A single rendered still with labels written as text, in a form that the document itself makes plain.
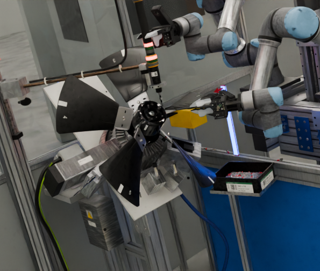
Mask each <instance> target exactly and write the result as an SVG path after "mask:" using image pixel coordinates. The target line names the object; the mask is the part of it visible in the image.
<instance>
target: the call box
mask: <svg viewBox="0 0 320 271"><path fill-rule="evenodd" d="M191 110H192V109H184V110H176V111H174V112H177V114H175V115H173V116H171V117H170V123H171V126H175V127H183V128H188V129H194V128H196V127H198V126H200V125H202V124H204V123H206V122H207V116H206V115H205V116H204V117H200V116H199V115H198V114H196V113H193V112H191Z"/></svg>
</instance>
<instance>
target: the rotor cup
mask: <svg viewBox="0 0 320 271"><path fill-rule="evenodd" d="M136 111H137V113H136V115H135V116H134V115H133V116H132V120H131V125H130V128H129V130H125V133H126V135H127V136H128V138H129V139H130V140H131V139H132V138H133V136H134V133H135V131H136V129H137V126H138V127H139V128H140V130H141V132H142V134H143V136H144V138H145V140H146V146H149V145H152V144H154V143H155V142H156V141H157V140H158V138H159V136H160V134H158V132H159V133H160V129H161V127H162V125H163V124H164V123H165V121H166V118H167V115H166V112H165V110H164V108H163V107H162V106H161V105H160V104H159V103H157V102H154V101H144V102H142V103H140V104H139V106H138V107H137V109H136ZM136 111H135V112H136ZM150 111H153V112H154V113H155V115H154V116H151V115H150ZM134 114H135V113H134ZM146 125H147V126H148V127H147V129H146V130H144V128H145V127H146Z"/></svg>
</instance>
